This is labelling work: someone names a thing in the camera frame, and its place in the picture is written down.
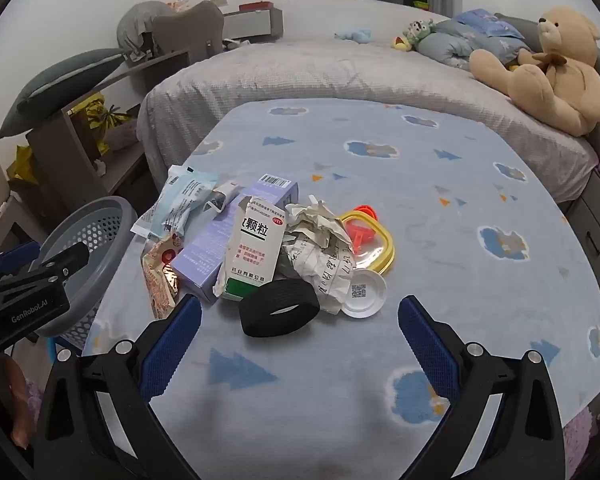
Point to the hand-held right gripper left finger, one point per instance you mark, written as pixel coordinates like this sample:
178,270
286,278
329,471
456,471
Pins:
172,345

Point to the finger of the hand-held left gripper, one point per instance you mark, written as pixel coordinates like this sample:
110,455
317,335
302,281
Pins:
62,260

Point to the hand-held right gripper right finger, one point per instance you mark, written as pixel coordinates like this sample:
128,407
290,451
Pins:
425,345

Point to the grey perforated laundry basket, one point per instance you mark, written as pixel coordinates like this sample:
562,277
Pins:
100,240

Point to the orange snack wrapper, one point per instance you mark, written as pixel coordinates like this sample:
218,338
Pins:
157,280

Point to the white round lid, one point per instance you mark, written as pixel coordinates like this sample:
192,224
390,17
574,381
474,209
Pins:
362,292

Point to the black elastic band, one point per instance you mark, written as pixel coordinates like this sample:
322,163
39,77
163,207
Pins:
260,317

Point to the purple box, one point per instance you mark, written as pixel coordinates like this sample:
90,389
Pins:
205,255

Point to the white and green medicine box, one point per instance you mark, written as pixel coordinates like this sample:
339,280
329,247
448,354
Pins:
252,255

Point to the light blue mask packet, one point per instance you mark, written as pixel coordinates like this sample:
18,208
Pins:
177,200

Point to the paper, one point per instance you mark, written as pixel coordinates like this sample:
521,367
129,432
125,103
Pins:
320,250

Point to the small white tube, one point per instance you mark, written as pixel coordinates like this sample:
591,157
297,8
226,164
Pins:
222,196

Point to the person's left hand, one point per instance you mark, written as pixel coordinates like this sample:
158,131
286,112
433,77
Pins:
19,405

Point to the grey step stool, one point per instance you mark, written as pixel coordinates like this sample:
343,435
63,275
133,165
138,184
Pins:
10,220

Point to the brown cardboard box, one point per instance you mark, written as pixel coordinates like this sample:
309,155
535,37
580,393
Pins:
37,197

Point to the crumpled white tissue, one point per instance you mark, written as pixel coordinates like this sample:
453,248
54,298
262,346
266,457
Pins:
99,167

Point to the yellow-rimmed clear lid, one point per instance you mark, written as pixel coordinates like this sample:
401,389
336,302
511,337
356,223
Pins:
380,252

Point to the yellow plastic bag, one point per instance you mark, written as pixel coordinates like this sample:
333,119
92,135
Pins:
22,165

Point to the blue printed blanket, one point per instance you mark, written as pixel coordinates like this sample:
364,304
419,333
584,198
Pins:
430,240

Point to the grey bedside shelf unit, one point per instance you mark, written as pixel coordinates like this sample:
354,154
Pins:
55,150

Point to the orange plastic piece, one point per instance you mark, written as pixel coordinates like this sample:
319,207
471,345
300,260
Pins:
364,232

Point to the pink basket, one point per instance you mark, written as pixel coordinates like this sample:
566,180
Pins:
122,135

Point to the yellow gift bag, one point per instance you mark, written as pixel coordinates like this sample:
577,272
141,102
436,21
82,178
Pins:
97,115

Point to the dark grey pillow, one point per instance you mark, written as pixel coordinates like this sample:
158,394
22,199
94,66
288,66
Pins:
60,85

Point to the purple fuzzy cloth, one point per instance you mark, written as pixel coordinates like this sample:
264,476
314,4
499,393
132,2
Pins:
577,435

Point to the grey drawer unit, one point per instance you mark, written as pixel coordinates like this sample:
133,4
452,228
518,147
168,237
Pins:
597,230

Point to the grey clothing bundle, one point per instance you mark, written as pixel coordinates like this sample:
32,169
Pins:
137,25

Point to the grey tooth-shaped chair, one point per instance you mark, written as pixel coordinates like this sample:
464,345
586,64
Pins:
187,27

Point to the bed with grey bedspread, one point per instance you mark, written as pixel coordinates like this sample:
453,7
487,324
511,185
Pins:
305,70

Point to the tan teddy bear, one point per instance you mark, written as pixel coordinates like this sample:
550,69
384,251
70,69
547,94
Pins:
565,75

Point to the grey-blue star quilt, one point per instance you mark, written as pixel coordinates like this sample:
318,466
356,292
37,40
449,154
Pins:
460,40

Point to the green plush toy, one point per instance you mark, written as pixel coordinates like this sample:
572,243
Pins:
417,32

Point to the red box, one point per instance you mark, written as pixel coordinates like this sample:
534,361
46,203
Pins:
254,6

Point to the small blue plush toy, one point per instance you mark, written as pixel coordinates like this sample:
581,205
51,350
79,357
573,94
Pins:
355,34

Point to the white wall-mounted drawer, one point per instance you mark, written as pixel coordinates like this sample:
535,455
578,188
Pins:
252,22

